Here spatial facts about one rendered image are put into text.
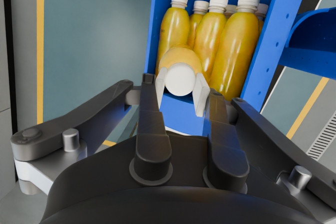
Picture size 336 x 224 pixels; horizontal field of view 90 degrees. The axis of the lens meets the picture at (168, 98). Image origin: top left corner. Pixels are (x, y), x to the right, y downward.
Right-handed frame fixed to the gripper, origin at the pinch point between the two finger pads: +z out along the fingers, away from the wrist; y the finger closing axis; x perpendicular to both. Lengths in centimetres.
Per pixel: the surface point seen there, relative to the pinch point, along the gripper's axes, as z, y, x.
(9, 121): 120, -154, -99
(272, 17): 9.6, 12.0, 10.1
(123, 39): 132, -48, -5
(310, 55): 53, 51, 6
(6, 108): 120, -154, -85
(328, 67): 45, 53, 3
